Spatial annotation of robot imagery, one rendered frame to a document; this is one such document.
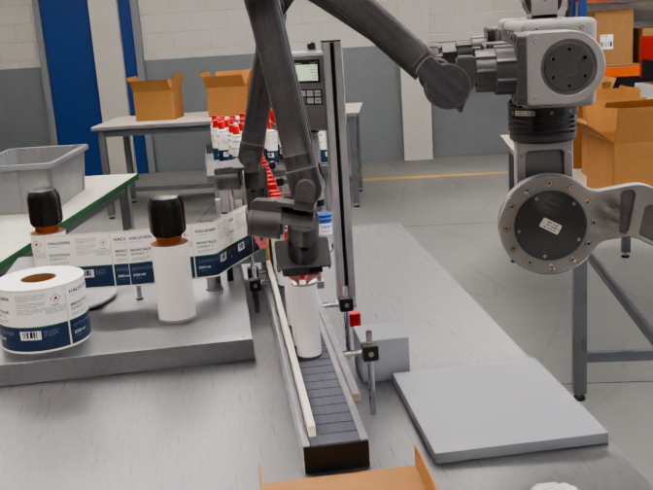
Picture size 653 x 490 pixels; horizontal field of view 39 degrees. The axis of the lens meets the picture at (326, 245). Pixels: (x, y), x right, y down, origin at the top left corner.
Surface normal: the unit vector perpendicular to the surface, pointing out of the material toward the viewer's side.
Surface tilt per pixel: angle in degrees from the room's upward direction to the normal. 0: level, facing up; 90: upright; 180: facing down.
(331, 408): 0
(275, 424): 0
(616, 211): 90
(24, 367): 90
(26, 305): 90
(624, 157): 90
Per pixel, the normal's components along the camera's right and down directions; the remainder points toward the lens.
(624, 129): 0.02, 0.40
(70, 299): 0.80, 0.10
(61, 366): 0.13, 0.23
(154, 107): -0.14, 0.25
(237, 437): -0.07, -0.97
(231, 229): 0.93, 0.03
